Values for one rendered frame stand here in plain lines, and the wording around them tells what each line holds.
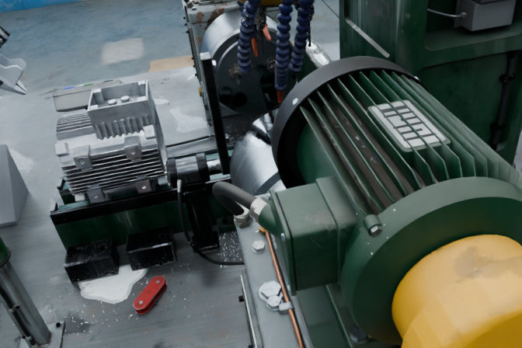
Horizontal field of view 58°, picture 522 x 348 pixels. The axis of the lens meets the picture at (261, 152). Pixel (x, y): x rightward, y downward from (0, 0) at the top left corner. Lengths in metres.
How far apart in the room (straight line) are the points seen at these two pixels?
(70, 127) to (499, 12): 0.86
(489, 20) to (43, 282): 1.06
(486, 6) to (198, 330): 0.80
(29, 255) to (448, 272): 1.06
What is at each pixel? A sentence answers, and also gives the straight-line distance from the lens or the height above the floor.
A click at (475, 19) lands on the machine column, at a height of 1.24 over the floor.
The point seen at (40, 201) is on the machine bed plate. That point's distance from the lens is 1.43.
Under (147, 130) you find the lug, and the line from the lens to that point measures 1.00.
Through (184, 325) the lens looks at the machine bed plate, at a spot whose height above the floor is 0.80.
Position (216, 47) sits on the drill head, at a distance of 1.23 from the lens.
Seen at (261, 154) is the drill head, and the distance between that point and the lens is 0.76.
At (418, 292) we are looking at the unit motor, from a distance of 0.34.
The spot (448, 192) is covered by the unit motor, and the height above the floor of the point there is 1.35.
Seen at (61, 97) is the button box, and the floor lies 1.07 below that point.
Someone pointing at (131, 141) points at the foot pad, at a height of 1.08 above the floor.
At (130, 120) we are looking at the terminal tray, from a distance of 1.01.
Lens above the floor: 1.57
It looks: 34 degrees down
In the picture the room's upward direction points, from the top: 7 degrees counter-clockwise
